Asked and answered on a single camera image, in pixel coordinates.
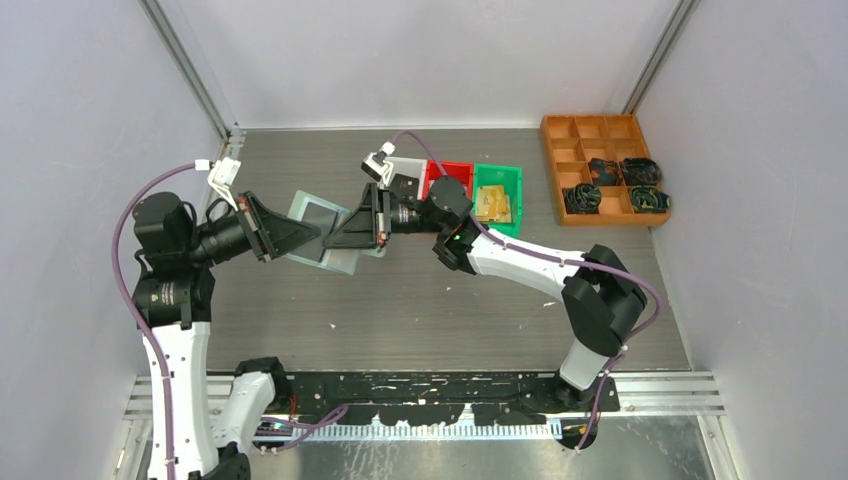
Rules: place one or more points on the rolled dark sock upper right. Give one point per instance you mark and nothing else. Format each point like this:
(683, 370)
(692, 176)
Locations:
(640, 171)

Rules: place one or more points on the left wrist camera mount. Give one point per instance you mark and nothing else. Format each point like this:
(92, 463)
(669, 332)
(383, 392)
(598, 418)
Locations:
(221, 175)

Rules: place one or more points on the green plastic bin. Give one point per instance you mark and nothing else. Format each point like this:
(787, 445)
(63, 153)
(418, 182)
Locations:
(511, 178)

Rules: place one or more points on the rolled dark sock upper left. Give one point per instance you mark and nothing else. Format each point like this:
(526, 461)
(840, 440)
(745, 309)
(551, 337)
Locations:
(604, 172)

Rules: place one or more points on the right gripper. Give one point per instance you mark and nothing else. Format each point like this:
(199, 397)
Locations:
(368, 226)

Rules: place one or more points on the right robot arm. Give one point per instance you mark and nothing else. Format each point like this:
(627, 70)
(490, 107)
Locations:
(602, 299)

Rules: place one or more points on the orange wooden compartment tray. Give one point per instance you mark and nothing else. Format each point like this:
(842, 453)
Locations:
(571, 141)

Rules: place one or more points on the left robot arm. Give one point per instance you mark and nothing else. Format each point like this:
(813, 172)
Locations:
(173, 300)

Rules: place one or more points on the gold cards in green bin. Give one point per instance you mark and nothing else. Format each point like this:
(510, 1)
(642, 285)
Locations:
(492, 204)

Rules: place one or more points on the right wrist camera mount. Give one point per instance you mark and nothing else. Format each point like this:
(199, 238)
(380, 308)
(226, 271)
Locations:
(378, 165)

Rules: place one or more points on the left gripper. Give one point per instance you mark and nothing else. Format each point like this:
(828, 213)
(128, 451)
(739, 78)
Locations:
(270, 235)

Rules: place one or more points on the red plastic bin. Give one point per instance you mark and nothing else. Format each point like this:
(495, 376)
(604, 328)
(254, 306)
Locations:
(463, 172)

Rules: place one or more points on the white plastic bin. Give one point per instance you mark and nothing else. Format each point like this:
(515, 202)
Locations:
(410, 167)

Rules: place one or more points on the black card in white bin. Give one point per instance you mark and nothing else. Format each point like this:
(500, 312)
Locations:
(405, 188)

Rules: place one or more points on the rolled dark sock lower right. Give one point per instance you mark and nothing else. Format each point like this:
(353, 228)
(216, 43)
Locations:
(649, 199)

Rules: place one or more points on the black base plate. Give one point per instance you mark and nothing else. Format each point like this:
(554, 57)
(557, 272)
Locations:
(423, 398)

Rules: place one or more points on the rolled dark sock lower left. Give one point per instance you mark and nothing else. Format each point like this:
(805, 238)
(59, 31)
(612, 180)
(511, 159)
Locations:
(583, 198)

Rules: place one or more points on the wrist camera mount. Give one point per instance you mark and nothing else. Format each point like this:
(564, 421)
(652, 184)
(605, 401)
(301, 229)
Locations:
(221, 175)
(378, 165)

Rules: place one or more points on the rolled dark sock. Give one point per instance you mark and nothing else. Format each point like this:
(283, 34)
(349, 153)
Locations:
(649, 199)
(604, 172)
(583, 198)
(640, 171)

